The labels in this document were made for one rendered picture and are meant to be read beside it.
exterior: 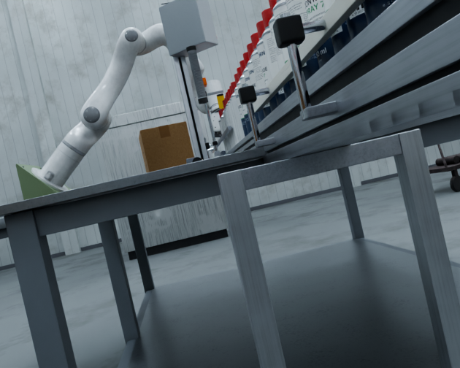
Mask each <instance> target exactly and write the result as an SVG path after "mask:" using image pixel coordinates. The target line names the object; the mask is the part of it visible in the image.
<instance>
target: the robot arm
mask: <svg viewBox="0 0 460 368"><path fill-rule="evenodd" d="M160 46H165V47H166V48H167V49H168V47H167V43H166V37H165V34H164V28H163V25H162V23H158V24H155V25H153V26H151V27H150V28H148V29H147V30H145V31H143V32H142V33H141V31H140V30H139V29H137V28H134V27H128V28H126V29H124V30H123V32H122V33H121V35H120V37H119V39H118V41H117V44H116V46H115V51H114V54H113V57H112V60H111V62H110V65H109V67H108V69H107V71H106V73H105V75H104V77H103V79H102V81H101V82H100V84H99V86H98V87H97V88H96V90H95V91H94V92H93V93H92V94H91V96H90V97H89V98H88V100H87V101H86V103H85V104H84V105H83V108H82V109H81V112H80V120H81V121H80V122H79V123H78V124H77V125H76V126H75V127H74V128H73V129H72V130H71V131H70V132H69V133H68V134H67V135H66V136H65V137H64V139H63V140H62V142H61V143H60V145H59V146H58V147H57V148H56V150H55V151H54V153H53V154H52V155H51V157H50V158H49V159H48V161H47V163H46V164H45V165H44V166H43V167H42V169H41V170H40V169H37V168H32V169H31V172H32V173H33V174H34V175H35V176H36V177H38V178H39V179H40V180H41V181H42V182H44V183H46V184H47V185H49V186H50V187H52V188H54V189H56V190H57V191H60V192H62V191H68V188H67V187H66V186H65V185H64V184H65V182H66V181H67V180H68V179H69V177H70V176H71V174H72V173H73V171H74V170H75V169H76V168H77V166H78V165H79V163H80V162H81V161H82V159H83V158H84V156H85V155H86V153H87V152H88V151H89V150H90V149H91V147H92V146H93V145H94V144H95V143H96V142H97V141H98V140H99V139H100V138H101V137H102V136H103V135H104V134H105V132H106V131H107V129H108V128H109V127H110V124H111V122H112V116H111V114H110V110H111V108H112V106H113V104H114V103H115V101H116V99H117V98H118V96H119V95H120V92H121V91H122V90H123V87H124V85H125V84H126V82H127V80H128V78H129V75H130V74H131V70H132V68H133V65H134V62H135V59H136V57H137V56H140V55H145V54H148V53H150V52H152V51H153V50H155V49H156V48H158V47H160ZM185 59H186V63H187V67H188V73H189V76H190V79H191V85H192V89H193V94H194V98H195V102H196V107H197V108H198V109H199V111H200V112H202V113H204V114H207V113H206V109H205V105H204V104H199V102H198V96H197V95H198V94H197V92H196V87H195V84H194V83H195V82H194V78H193V74H192V70H191V65H190V60H189V57H186V58H185ZM204 89H205V91H206V92H207V94H208V93H212V92H215V91H222V90H223V88H222V85H221V82H220V81H219V80H210V81H208V82H207V87H204ZM207 99H208V103H207V106H208V109H209V112H211V120H212V127H213V131H214V134H215V137H220V138H221V136H222V134H221V128H220V125H219V120H220V116H219V112H218V111H219V110H221V109H219V106H218V100H217V94H215V95H211V96H207Z"/></svg>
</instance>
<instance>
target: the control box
mask: <svg viewBox="0 0 460 368"><path fill-rule="evenodd" d="M159 12H160V16H161V22H162V25H163V28H164V34H165V37H166V43H167V47H168V51H169V55H170V56H173V57H178V58H180V57H181V56H185V57H188V53H187V50H186V48H187V47H189V46H192V45H195V46H196V53H199V52H201V51H203V50H206V49H209V48H211V47H214V46H216V45H218V40H217V36H216V33H215V27H214V23H213V20H212V14H211V11H210V5H209V1H208V0H174V1H171V2H169V3H168V4H165V5H164V6H162V7H159Z"/></svg>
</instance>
